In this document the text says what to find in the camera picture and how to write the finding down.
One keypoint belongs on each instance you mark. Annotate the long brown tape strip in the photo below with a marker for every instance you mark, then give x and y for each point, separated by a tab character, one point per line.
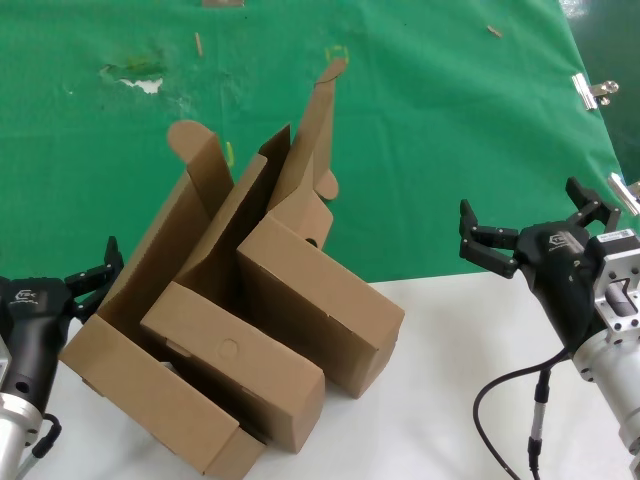
198	45

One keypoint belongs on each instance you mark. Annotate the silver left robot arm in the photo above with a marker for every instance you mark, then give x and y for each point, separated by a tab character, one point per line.
12	430

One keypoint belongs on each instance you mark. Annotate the wide brown tape piece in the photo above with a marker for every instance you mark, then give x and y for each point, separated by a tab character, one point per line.
222	3

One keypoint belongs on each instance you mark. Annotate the yellow square tape mark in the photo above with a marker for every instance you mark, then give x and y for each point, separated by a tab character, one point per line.
327	54

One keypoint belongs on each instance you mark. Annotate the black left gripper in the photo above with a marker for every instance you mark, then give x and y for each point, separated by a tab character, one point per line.
30	325

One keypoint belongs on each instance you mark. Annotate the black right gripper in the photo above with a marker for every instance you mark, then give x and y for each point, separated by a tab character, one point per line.
560	270

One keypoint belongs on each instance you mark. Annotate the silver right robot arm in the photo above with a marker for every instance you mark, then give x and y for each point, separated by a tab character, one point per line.
610	380

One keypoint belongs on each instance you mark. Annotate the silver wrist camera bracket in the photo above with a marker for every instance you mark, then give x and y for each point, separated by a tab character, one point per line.
620	270

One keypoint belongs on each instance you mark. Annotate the yellow tape strip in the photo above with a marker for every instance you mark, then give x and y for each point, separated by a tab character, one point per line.
230	152

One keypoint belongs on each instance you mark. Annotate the large open cardboard box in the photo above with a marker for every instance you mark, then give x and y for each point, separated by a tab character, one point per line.
150	400

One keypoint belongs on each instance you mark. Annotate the cardboard box with tall lid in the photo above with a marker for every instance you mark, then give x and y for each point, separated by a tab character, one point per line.
320	300

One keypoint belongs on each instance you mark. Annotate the medium open cardboard box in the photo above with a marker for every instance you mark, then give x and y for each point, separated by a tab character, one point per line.
240	360

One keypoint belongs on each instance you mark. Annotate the short brown tape piece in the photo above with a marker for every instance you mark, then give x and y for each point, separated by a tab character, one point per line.
495	31

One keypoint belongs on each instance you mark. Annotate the green table cloth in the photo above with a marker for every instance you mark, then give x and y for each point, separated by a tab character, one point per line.
450	125

